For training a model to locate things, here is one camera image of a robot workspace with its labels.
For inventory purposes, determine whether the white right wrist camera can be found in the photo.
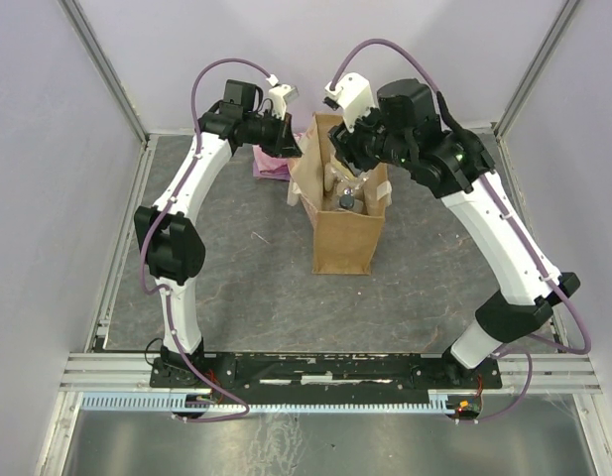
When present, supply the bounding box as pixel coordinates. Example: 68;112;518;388
324;72;376;133

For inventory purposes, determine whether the aluminium frame rail front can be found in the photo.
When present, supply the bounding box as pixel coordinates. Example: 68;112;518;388
60;353;602;395

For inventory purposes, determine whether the aluminium frame post left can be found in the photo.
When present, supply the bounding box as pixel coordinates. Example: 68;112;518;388
58;0;150;144

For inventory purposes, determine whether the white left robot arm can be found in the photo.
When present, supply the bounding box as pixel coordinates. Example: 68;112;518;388
134;79;302;387

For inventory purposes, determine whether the round bottle white cap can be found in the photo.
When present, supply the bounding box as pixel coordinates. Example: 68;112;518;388
323;164;343;195

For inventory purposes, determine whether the light blue cable duct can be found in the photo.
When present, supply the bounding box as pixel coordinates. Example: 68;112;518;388
81;386;459;415

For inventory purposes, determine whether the pink printed tissue pack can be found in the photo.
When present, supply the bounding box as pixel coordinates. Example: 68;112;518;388
252;146;290;181

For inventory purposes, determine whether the square glass bottle black label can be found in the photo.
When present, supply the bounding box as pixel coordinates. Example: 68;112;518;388
330;194;365;214

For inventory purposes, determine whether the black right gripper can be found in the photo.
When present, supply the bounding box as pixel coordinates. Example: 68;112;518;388
326;97;414;179

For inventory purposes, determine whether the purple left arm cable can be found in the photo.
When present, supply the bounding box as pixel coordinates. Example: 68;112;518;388
136;58;278;422

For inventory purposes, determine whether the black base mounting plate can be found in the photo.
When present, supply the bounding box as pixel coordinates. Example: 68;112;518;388
150;352;502;403

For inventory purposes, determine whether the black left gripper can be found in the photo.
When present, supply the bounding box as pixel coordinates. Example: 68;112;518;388
242;108;302;159

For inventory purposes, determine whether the aluminium frame post right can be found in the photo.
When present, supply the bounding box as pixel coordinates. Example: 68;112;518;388
493;0;583;139

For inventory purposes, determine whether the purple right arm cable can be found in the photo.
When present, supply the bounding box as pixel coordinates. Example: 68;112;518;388
332;38;593;422

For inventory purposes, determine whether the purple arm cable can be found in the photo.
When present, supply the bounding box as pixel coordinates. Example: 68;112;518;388
136;58;278;422
332;38;593;422

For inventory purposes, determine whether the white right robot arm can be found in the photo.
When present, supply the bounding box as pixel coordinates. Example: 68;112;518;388
324;73;580;388

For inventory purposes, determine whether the beige canvas tote bag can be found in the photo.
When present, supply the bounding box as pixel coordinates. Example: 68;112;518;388
288;113;392;275

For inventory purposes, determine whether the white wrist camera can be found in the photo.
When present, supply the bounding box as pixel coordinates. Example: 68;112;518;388
266;74;299;119
324;72;376;133

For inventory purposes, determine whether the square glass bottle yellow label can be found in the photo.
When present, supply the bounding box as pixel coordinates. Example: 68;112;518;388
332;162;373;197

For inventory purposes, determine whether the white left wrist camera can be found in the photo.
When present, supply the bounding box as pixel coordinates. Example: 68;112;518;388
266;74;299;119

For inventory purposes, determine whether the aluminium frame post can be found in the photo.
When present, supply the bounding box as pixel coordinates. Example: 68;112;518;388
493;0;583;139
58;0;150;144

